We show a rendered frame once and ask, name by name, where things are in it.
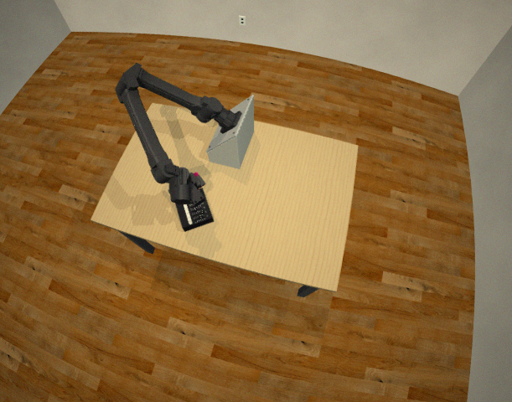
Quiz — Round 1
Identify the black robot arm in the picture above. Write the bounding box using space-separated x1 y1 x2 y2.
116 63 242 207

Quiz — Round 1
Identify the black lighting desk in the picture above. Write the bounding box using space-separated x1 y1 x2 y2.
176 188 214 232

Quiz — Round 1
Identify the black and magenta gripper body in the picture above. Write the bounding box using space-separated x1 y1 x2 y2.
190 173 205 189

